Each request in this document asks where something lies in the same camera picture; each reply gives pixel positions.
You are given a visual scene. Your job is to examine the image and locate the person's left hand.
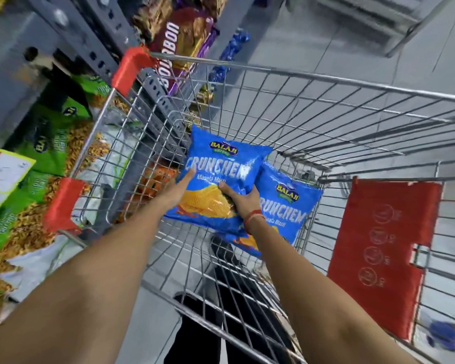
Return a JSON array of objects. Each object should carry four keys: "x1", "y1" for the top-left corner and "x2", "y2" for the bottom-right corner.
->
[{"x1": 154, "y1": 167, "x2": 197, "y2": 219}]

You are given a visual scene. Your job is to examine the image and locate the person's right hand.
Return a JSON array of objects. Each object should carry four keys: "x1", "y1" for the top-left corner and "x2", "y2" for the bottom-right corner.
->
[{"x1": 217, "y1": 184, "x2": 262, "y2": 221}]

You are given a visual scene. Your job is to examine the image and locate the blue Crunchem chips bag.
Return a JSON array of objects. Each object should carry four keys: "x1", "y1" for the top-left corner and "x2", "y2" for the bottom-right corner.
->
[
  {"x1": 163, "y1": 124, "x2": 274, "y2": 236},
  {"x1": 216, "y1": 161, "x2": 324, "y2": 259}
]

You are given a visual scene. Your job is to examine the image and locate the silver wire shopping cart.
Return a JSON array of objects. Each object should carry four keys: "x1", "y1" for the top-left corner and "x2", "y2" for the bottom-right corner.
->
[{"x1": 41, "y1": 45, "x2": 455, "y2": 364}]

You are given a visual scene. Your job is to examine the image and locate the grey metal shelf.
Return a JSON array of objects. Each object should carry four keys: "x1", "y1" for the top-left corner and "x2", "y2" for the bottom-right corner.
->
[{"x1": 0, "y1": 0, "x2": 251, "y2": 327}]

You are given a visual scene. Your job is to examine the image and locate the person's right forearm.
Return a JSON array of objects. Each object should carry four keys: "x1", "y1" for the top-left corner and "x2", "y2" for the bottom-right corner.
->
[{"x1": 246, "y1": 215, "x2": 422, "y2": 364}]

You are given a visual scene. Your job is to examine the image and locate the person's left forearm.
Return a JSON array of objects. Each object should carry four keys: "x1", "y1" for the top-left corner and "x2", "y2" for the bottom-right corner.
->
[{"x1": 0, "y1": 200, "x2": 175, "y2": 364}]

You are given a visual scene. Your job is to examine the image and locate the red plastic cart seat panel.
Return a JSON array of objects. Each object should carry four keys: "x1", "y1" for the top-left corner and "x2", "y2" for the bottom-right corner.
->
[{"x1": 327, "y1": 177, "x2": 443, "y2": 341}]

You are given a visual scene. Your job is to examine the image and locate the person's black trousers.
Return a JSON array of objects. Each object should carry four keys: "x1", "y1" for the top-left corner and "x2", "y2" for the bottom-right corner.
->
[{"x1": 163, "y1": 235, "x2": 300, "y2": 364}]

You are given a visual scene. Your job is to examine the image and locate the red thread wristband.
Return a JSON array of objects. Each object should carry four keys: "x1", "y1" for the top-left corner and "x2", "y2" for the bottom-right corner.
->
[{"x1": 244, "y1": 209, "x2": 266, "y2": 236}]

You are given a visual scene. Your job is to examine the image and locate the row of orange snack packets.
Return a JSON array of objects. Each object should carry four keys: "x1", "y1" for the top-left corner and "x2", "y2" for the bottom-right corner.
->
[{"x1": 113, "y1": 162, "x2": 179, "y2": 224}]

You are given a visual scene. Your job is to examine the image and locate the pile of gold wrapped sweets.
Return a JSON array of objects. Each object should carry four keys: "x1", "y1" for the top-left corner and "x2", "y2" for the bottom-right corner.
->
[{"x1": 184, "y1": 83, "x2": 215, "y2": 129}]

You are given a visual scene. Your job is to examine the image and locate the row of green white snack packets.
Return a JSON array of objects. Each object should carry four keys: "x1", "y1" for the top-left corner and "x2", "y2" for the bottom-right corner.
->
[{"x1": 0, "y1": 73, "x2": 137, "y2": 327}]

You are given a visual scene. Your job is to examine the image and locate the stack of maroon biscuit packs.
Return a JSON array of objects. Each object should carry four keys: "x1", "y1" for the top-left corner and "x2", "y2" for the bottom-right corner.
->
[{"x1": 130, "y1": 0, "x2": 228, "y2": 97}]

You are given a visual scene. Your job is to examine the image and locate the pile of blue wrapped candies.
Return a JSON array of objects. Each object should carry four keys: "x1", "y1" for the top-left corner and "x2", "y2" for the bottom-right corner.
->
[{"x1": 208, "y1": 28, "x2": 251, "y2": 86}]

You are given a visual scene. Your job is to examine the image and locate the yellow price label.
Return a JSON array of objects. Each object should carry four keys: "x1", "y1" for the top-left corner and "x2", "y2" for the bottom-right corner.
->
[{"x1": 0, "y1": 145, "x2": 37, "y2": 228}]

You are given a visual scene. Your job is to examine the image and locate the grey metal rack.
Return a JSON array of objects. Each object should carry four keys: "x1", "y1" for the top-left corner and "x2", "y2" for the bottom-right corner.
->
[{"x1": 310, "y1": 0, "x2": 455, "y2": 59}]

